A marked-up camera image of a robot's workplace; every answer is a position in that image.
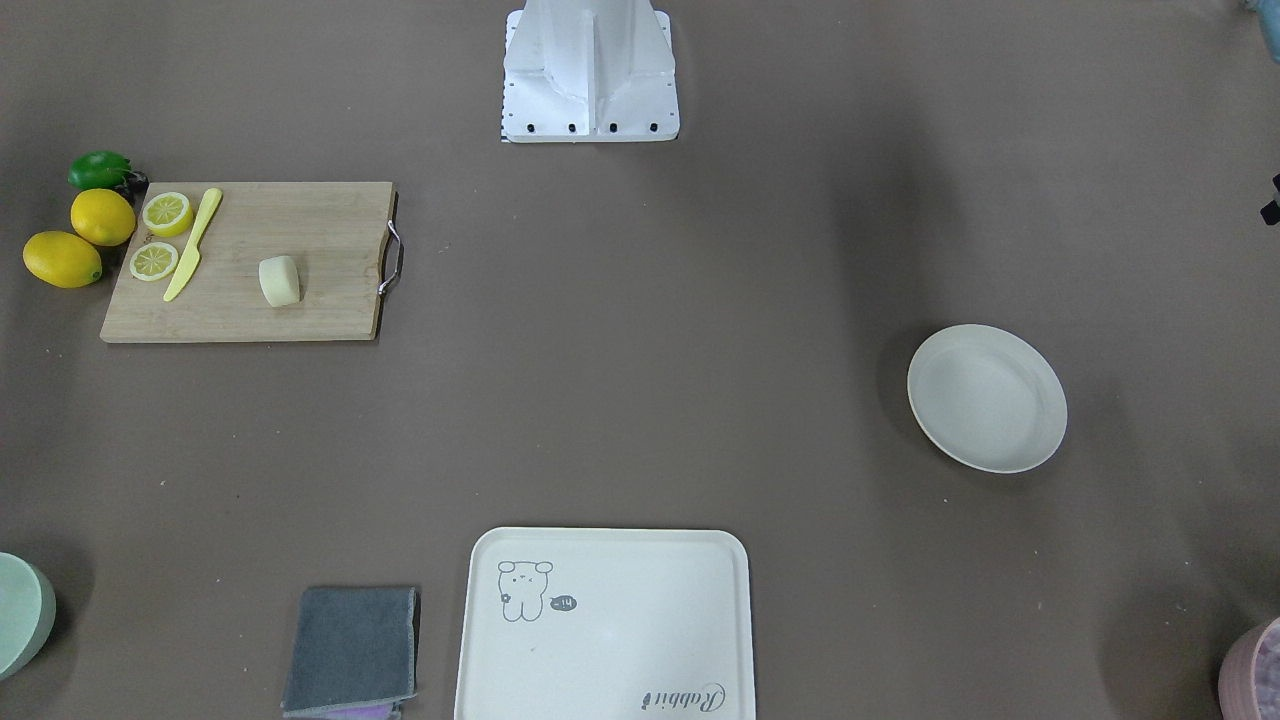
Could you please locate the wooden cutting board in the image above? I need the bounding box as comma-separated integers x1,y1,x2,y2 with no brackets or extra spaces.
100,181,403,343

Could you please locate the mint green bowl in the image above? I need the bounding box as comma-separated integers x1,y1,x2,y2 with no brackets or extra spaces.
1,552,56,680

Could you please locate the yellow plastic knife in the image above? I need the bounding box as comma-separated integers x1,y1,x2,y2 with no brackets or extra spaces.
163,187,224,302

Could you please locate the yellow lemon near lime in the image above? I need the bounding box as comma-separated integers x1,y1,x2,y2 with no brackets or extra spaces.
70,188,137,247

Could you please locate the grey folded cloth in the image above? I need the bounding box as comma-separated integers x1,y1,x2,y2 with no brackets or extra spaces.
282,585,419,719

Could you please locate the lemon slice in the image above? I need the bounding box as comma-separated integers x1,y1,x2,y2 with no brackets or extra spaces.
140,191,195,238
127,240,180,282

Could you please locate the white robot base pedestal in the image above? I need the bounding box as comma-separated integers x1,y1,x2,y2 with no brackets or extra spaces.
500,1,681,143

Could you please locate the yellow lemon outer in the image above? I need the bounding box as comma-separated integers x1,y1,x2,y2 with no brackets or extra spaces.
22,231,102,288

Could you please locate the green lime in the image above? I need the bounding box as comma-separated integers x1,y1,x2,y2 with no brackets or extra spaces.
67,150,133,191

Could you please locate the cream round plate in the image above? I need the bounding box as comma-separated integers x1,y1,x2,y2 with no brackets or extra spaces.
906,324,1069,474

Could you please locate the lower lemon slice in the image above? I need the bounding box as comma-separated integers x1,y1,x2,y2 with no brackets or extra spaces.
127,240,180,282

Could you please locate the cream rectangular tray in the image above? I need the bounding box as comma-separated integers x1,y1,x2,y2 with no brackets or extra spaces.
454,527,756,719

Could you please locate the upper lemon slice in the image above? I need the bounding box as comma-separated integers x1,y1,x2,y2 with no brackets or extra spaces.
140,191,195,238

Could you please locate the pink bowl with ice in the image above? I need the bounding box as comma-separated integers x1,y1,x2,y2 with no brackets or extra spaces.
1219,618,1279,719

